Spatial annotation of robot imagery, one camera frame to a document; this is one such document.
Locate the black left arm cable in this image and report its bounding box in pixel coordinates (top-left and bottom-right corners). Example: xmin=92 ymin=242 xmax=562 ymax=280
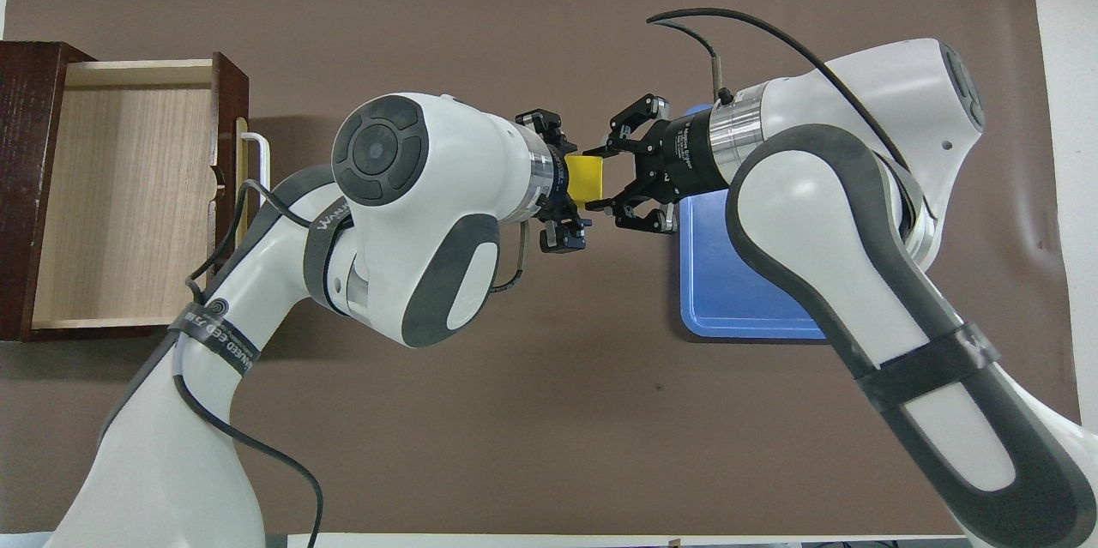
xmin=172 ymin=178 xmax=528 ymax=548

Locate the yellow cube block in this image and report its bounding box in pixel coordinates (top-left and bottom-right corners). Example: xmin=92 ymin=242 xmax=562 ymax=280
xmin=566 ymin=155 xmax=608 ymax=210

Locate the blue plastic tray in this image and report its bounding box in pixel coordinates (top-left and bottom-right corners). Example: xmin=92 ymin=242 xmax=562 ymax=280
xmin=676 ymin=105 xmax=829 ymax=341

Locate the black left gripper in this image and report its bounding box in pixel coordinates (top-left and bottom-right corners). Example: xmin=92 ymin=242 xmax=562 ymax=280
xmin=515 ymin=109 xmax=593 ymax=255

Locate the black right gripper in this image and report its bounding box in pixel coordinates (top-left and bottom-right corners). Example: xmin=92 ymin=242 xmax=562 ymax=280
xmin=588 ymin=93 xmax=728 ymax=233

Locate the dark wooden drawer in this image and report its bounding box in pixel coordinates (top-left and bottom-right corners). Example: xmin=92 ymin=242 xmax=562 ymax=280
xmin=33 ymin=51 xmax=274 ymax=341

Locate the white drawer handle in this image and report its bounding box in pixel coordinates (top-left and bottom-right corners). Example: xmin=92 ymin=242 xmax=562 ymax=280
xmin=240 ymin=132 xmax=272 ymax=190

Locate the brown table mat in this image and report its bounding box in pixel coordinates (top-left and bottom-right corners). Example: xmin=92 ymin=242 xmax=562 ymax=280
xmin=0 ymin=0 xmax=1083 ymax=536

